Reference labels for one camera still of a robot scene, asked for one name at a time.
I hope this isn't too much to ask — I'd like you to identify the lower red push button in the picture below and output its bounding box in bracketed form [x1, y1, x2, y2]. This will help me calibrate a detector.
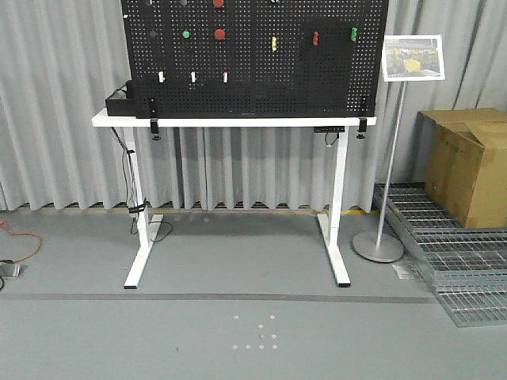
[214, 28, 227, 40]

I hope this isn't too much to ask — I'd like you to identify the desk height control panel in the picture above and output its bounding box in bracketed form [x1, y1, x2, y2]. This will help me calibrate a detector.
[313, 126, 345, 134]

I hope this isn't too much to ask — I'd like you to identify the white standing desk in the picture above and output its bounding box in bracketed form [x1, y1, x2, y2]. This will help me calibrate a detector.
[91, 108, 378, 290]

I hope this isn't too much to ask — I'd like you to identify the right black clamp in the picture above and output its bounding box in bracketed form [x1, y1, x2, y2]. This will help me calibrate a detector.
[356, 97, 369, 140]

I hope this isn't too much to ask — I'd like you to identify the black perforated pegboard panel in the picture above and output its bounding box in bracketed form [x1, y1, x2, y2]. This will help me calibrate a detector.
[121, 1, 389, 118]

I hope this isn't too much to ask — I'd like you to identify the black box on desk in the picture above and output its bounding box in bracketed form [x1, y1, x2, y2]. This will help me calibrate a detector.
[105, 80, 136, 116]

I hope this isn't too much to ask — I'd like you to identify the sign stand with photo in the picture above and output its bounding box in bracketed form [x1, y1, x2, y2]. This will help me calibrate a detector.
[352, 34, 445, 264]

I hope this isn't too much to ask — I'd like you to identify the brown cardboard box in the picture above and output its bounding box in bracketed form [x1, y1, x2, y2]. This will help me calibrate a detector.
[420, 108, 506, 229]

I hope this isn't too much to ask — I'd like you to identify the metal floor grating stack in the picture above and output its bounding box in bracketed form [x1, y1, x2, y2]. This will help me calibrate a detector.
[386, 183, 506, 327]

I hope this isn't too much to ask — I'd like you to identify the grey curtain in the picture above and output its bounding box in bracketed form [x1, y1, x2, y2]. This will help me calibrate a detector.
[1, 1, 506, 210]

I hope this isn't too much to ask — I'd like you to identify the grey floor pedal box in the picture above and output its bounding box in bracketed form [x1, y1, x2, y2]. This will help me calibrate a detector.
[0, 260, 28, 279]

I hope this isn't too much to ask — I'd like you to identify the green toggle switch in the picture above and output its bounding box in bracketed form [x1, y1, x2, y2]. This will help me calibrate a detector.
[350, 27, 359, 42]

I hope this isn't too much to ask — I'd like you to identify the orange cable on floor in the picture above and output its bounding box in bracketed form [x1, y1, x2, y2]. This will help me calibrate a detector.
[0, 222, 44, 264]

